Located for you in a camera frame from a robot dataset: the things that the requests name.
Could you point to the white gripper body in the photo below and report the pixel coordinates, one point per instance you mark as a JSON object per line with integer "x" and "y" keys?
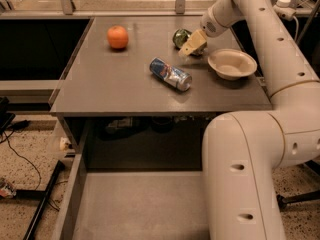
{"x": 210, "y": 24}

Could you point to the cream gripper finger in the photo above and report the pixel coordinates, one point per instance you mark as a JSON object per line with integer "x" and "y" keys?
{"x": 195, "y": 44}

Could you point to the crushed green can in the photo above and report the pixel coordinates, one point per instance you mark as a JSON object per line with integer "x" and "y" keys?
{"x": 180, "y": 37}

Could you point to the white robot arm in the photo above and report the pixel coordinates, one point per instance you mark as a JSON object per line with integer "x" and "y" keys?
{"x": 240, "y": 150}

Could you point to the blue silver energy can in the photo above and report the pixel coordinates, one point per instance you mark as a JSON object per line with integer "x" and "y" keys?
{"x": 171, "y": 75}

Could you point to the open grey top drawer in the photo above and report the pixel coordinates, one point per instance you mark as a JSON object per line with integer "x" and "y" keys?
{"x": 131, "y": 206}

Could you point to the white paper bowl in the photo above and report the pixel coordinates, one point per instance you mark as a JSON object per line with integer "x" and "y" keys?
{"x": 230, "y": 64}

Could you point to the white power strip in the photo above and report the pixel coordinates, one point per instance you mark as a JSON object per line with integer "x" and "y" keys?
{"x": 283, "y": 9}

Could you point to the orange fruit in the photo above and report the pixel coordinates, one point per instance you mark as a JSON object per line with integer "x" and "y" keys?
{"x": 117, "y": 37}

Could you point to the grey cabinet desk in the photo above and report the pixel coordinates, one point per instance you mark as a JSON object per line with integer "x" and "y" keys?
{"x": 103, "y": 81}

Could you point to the black office chair base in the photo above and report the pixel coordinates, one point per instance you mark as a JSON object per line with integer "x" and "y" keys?
{"x": 311, "y": 196}

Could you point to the black floor stand bar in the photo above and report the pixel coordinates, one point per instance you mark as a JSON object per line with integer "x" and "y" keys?
{"x": 42, "y": 197}

